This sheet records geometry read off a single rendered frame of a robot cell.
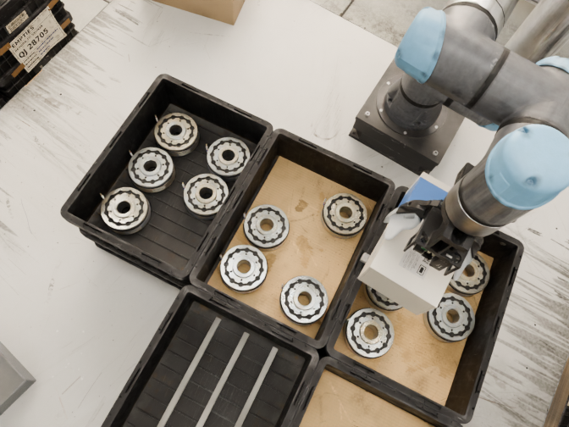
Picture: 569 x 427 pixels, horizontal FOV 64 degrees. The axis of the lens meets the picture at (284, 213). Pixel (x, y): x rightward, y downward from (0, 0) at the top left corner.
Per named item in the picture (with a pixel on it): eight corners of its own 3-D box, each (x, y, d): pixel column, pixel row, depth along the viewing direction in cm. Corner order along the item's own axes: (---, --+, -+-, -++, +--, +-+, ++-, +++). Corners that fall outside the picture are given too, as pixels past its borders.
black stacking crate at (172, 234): (169, 101, 118) (162, 73, 107) (273, 150, 115) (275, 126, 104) (77, 231, 104) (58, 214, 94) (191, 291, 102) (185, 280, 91)
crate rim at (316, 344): (275, 130, 106) (276, 124, 104) (394, 186, 103) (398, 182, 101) (186, 283, 92) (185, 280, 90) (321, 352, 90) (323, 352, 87)
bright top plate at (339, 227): (336, 185, 108) (337, 185, 107) (373, 207, 107) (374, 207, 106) (315, 219, 104) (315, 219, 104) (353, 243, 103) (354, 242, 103)
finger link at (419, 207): (390, 207, 72) (436, 207, 65) (394, 199, 73) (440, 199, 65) (406, 225, 74) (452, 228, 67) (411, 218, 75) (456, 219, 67)
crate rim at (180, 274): (162, 77, 109) (161, 70, 106) (275, 130, 106) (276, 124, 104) (60, 218, 95) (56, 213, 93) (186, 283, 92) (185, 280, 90)
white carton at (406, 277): (406, 191, 88) (423, 171, 79) (462, 224, 86) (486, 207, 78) (356, 278, 81) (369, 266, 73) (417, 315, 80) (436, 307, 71)
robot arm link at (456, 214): (472, 158, 56) (533, 191, 55) (456, 173, 60) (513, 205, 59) (447, 206, 54) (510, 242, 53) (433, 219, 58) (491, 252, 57)
